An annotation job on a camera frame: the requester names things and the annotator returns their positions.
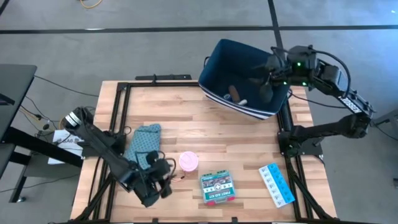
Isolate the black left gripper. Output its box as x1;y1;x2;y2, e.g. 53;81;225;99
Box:
129;151;175;208

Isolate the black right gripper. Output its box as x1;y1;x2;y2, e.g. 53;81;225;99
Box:
248;54;294;105

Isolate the brown bottle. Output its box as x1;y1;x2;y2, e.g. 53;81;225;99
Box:
228;85;241;104

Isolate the clear cup with pink lid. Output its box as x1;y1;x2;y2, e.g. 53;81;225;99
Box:
172;151;200;184

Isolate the green first aid kit box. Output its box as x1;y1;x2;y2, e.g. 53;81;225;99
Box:
198;169;237;207

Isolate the navy white striped fabric basket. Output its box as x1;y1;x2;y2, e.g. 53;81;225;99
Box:
197;38;292;121

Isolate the teal patterned folded cloth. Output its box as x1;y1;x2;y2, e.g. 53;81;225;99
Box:
123;123;163;170

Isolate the black power strip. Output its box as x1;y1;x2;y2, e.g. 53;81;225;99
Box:
134;73;193;82

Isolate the blue white pill organizer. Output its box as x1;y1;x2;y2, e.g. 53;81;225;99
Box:
258;162;296;208

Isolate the white printed paper sheet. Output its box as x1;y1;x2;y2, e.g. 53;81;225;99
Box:
47;128;85;166

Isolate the grey furniture edge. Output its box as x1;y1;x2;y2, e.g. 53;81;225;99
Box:
371;108;398;132

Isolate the black desk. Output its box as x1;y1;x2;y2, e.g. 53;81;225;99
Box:
0;63;83;203

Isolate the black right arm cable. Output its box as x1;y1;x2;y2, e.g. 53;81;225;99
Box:
306;47;353;101

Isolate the black aluminium table frame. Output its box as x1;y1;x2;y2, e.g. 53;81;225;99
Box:
70;81;339;224

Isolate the black floor cable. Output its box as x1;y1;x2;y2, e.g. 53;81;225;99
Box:
33;74;100;98

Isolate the yellow floor cable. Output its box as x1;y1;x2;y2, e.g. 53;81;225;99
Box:
78;0;104;10

